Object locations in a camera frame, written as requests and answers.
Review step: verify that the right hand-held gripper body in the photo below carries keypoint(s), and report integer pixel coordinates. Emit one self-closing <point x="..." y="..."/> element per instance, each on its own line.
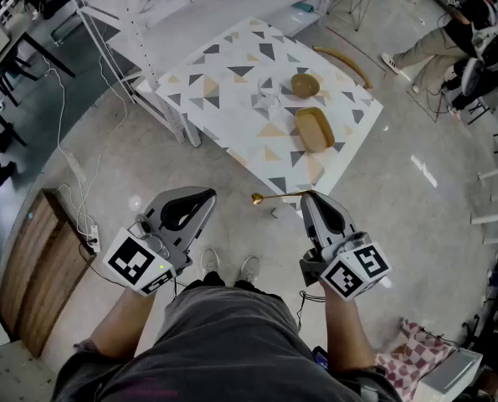
<point x="353" y="272"/>

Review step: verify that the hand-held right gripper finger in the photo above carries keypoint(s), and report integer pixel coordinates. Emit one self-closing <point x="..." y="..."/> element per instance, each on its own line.
<point x="311" y="220"/>
<point x="334" y="204"/>

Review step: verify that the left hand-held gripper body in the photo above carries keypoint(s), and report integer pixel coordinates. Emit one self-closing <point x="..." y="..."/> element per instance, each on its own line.
<point x="129" y="262"/>

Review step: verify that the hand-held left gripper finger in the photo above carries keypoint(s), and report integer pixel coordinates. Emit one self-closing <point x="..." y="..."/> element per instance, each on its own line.
<point x="200" y="220"/>
<point x="165" y="197"/>

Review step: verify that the small gold spoon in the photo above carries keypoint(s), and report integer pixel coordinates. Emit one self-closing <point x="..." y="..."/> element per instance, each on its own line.
<point x="257" y="199"/>

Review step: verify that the clear drinking glass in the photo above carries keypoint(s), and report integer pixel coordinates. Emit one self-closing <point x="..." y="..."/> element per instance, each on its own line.
<point x="269" y="95"/>

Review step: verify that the person's right forearm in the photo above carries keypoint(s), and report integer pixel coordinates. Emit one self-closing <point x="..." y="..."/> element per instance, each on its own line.
<point x="345" y="333"/>

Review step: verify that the person's left forearm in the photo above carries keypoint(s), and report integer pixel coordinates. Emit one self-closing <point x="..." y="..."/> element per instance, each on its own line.
<point x="123" y="325"/>

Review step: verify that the person's left white shoe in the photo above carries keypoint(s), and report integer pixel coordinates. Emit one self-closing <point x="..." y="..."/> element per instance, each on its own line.
<point x="210" y="260"/>

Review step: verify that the person's white shoe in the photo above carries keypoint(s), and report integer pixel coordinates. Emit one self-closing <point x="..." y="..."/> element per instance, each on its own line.
<point x="210" y="260"/>
<point x="250" y="268"/>

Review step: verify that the white power strip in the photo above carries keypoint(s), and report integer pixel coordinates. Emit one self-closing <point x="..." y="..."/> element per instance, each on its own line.
<point x="93" y="238"/>

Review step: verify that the person's black shorts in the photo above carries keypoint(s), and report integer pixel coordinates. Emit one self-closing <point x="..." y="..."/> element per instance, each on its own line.
<point x="213" y="279"/>

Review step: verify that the person's right white shoe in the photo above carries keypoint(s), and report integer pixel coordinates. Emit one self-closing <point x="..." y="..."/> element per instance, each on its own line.
<point x="250" y="268"/>

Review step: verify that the blue pocket device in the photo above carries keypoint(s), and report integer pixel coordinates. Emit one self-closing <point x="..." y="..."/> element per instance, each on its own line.
<point x="320" y="356"/>

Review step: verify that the pink checkered cloth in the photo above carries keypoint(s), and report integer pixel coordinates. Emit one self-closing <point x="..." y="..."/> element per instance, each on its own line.
<point x="416" y="350"/>

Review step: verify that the white triangle patterned table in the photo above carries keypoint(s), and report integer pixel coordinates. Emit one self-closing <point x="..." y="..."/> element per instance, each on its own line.
<point x="236" y="111"/>

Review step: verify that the round gold bowl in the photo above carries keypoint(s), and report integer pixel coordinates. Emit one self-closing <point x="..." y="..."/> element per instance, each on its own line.
<point x="305" y="85"/>

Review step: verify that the person's grey shirt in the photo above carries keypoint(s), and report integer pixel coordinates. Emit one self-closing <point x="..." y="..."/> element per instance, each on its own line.
<point x="215" y="350"/>

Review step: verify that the white perforated metal rack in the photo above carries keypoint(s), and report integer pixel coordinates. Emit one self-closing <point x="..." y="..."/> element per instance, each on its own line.
<point x="152" y="71"/>

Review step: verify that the white box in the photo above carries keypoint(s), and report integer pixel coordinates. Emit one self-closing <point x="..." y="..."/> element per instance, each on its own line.
<point x="449" y="375"/>

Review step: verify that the curved wooden chair back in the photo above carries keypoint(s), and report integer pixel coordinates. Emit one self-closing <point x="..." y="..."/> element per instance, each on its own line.
<point x="345" y="59"/>

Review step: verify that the small teal box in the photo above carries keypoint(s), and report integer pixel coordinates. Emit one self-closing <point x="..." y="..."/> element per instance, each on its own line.
<point x="303" y="8"/>

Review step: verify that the white frame chair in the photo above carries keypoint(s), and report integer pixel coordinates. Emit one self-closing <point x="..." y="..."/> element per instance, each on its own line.
<point x="493" y="217"/>

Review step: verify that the black frame desk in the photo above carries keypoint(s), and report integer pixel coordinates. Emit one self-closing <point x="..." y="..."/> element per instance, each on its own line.
<point x="1" y="48"/>

